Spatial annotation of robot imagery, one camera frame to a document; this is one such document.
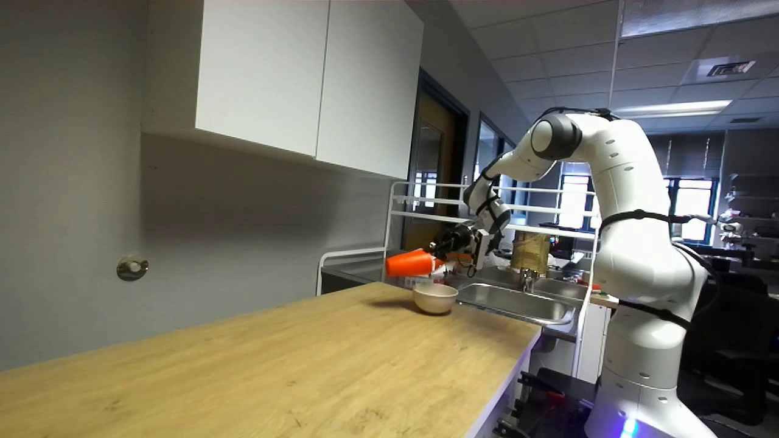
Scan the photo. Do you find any rectangular ceiling light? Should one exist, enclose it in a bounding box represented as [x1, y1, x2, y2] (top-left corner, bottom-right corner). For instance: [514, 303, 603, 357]
[611, 97, 734, 120]

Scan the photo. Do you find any white ceramic bowl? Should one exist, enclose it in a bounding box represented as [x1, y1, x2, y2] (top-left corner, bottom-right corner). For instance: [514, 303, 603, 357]
[408, 279, 463, 319]

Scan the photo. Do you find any dark wooden door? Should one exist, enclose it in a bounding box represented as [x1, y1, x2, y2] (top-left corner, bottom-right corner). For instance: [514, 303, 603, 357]
[401, 67, 471, 256]

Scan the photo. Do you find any bright office window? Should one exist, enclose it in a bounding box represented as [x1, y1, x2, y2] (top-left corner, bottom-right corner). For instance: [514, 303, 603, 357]
[663, 176, 718, 243]
[556, 169, 600, 234]

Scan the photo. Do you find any white wall cabinet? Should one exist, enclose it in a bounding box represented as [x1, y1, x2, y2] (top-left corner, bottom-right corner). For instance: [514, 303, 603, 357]
[140, 0, 426, 181]

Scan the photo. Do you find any white wire dish rack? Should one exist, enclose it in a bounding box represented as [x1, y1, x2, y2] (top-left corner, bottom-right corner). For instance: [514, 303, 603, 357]
[311, 176, 603, 383]

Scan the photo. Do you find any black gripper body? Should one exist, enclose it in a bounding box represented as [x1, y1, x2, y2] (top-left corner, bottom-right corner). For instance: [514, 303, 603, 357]
[436, 221, 494, 266]

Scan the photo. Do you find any round metal wall knob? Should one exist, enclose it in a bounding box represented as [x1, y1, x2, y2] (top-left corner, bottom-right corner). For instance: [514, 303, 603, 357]
[115, 252, 150, 284]

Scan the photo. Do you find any stainless steel sink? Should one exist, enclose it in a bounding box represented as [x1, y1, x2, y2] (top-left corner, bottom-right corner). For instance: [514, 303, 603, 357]
[453, 277, 584, 330]

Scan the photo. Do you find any ceiling air vent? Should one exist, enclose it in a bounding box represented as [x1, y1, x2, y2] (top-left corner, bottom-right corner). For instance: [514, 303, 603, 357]
[693, 52, 761, 85]

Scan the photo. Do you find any orange plastic cup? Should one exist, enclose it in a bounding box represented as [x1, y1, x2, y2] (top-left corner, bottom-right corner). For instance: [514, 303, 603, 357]
[382, 248, 446, 281]

